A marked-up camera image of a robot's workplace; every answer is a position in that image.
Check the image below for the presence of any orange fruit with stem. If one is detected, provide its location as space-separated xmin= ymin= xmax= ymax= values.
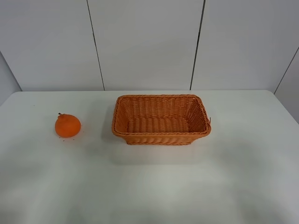
xmin=55 ymin=113 xmax=81 ymax=138

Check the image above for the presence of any orange woven wicker basket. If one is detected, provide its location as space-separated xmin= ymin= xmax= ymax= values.
xmin=112 ymin=94 xmax=212 ymax=146

